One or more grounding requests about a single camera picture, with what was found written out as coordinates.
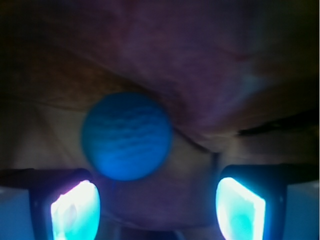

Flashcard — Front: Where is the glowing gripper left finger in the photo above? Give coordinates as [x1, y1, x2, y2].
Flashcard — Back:
[0, 168, 101, 240]

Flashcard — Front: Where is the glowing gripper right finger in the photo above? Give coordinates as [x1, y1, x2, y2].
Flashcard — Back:
[215, 163, 320, 240]

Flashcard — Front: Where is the blue textured ball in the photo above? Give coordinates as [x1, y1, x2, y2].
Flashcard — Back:
[81, 92, 173, 181]

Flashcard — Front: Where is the brown paper bag tray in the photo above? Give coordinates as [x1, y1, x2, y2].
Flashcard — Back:
[0, 0, 320, 240]

